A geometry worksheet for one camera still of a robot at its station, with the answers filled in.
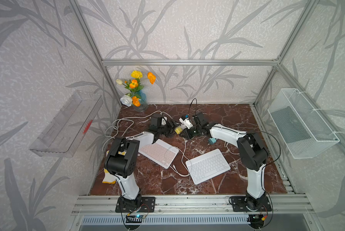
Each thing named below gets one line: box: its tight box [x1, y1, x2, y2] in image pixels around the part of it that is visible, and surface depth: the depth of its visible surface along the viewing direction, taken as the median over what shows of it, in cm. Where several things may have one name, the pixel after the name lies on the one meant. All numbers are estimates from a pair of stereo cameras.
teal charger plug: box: [208, 137, 217, 145], surface depth 98 cm
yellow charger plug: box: [174, 126, 183, 135], surface depth 91 cm
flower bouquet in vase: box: [115, 70, 157, 113], surface depth 92 cm
